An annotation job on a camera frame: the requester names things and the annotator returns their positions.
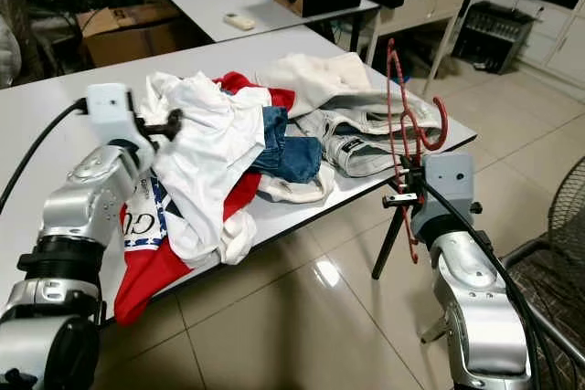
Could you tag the black crate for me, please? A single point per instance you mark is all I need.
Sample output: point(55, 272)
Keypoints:
point(494, 34)

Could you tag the white low cabinet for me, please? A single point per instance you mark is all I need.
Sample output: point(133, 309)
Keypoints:
point(562, 52)

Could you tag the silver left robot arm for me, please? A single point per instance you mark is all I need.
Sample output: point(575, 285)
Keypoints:
point(73, 207)

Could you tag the cream white garment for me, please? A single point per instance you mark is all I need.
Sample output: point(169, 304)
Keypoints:
point(315, 75)

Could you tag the brown cardboard box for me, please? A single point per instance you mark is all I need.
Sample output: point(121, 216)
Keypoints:
point(132, 29)

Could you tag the grey striped garment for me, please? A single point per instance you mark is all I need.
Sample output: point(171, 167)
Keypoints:
point(366, 139)

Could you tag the white remote control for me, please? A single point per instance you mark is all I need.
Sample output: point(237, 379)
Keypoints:
point(239, 21)

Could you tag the blue jeans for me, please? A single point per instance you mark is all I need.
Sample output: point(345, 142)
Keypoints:
point(292, 157)

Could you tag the black floor fan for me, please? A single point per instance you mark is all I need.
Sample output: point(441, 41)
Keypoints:
point(571, 216)

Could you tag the white T-shirt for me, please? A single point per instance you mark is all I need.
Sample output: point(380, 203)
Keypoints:
point(206, 143)

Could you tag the small white cloth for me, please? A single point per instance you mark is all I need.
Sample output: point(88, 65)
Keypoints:
point(297, 189)

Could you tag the black tripod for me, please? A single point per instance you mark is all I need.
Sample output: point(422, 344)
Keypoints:
point(388, 244)

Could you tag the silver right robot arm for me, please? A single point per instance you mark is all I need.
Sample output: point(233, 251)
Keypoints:
point(480, 308)

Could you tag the white side desk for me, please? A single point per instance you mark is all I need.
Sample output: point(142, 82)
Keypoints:
point(420, 6)

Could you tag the red garment with white trim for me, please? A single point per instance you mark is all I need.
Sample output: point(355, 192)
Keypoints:
point(146, 285)

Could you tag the white pillow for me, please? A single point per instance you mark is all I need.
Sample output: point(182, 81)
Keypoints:
point(9, 57)

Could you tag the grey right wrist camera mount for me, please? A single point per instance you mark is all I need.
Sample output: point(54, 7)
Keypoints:
point(448, 184)

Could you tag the large white table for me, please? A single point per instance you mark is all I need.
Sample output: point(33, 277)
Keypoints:
point(219, 57)

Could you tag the red plastic hanger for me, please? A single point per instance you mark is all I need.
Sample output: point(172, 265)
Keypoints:
point(445, 125)

